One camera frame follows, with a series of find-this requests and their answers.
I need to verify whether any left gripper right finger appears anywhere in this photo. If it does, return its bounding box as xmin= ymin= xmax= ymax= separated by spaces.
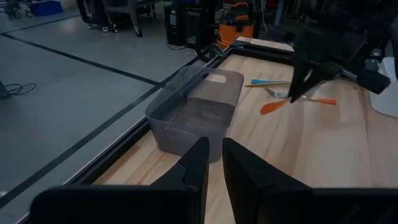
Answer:
xmin=222 ymin=138 xmax=398 ymax=224

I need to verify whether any grey metal wheeled cart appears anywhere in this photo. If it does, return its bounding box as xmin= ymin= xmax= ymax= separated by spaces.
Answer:
xmin=102 ymin=0 xmax=158 ymax=38

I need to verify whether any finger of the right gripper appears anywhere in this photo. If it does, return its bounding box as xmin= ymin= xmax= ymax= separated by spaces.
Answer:
xmin=287 ymin=60 xmax=312 ymax=103
xmin=300 ymin=67 xmax=332 ymax=98

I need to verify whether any grey translucent plastic bin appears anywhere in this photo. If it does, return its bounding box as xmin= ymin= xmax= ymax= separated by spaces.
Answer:
xmin=144 ymin=65 xmax=245 ymax=164

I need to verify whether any black equipment cabinet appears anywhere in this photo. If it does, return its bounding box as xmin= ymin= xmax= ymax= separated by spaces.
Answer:
xmin=164 ymin=2 xmax=218 ymax=47

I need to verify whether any coiled black floor cable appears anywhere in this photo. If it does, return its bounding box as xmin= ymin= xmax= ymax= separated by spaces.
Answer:
xmin=0 ymin=80 xmax=37 ymax=100

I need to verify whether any black wheeled chair base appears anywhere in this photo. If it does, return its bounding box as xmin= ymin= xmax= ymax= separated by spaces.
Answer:
xmin=2 ymin=0 xmax=34 ymax=19

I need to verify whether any black aluminium table frame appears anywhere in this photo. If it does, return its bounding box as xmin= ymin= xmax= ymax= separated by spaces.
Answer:
xmin=63 ymin=43 xmax=296 ymax=187

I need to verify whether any black vacuum hose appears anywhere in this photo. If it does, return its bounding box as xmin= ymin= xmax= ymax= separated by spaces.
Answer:
xmin=195 ymin=27 xmax=220 ymax=62

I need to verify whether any orange-handled silver fork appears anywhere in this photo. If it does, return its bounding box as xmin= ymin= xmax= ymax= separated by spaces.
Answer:
xmin=264 ymin=86 xmax=338 ymax=106
xmin=259 ymin=96 xmax=293 ymax=116

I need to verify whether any white plastic tray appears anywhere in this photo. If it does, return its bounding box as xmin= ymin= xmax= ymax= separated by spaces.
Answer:
xmin=369 ymin=55 xmax=398 ymax=118

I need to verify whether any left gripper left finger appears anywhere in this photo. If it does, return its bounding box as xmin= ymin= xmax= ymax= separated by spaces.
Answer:
xmin=29 ymin=136 xmax=211 ymax=224

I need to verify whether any orange shop vacuum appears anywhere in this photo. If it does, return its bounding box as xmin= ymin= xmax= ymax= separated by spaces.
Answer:
xmin=216 ymin=1 xmax=256 ymax=50

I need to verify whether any blue storage crate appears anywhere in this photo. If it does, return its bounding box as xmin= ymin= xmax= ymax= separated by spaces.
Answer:
xmin=29 ymin=0 xmax=65 ymax=17

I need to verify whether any gold fork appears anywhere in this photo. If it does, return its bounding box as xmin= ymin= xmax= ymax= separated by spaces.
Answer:
xmin=244 ymin=81 xmax=292 ymax=88

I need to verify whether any blue-handled dark fork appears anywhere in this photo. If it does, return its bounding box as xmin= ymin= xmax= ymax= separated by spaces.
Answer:
xmin=251 ymin=78 xmax=290 ymax=85

